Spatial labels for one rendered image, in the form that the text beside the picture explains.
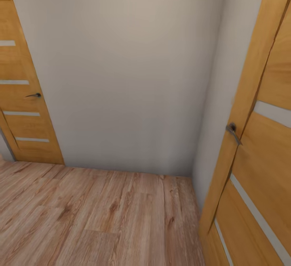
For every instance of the door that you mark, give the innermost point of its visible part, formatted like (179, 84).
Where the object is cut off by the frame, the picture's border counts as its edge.
(246, 217)
(24, 116)

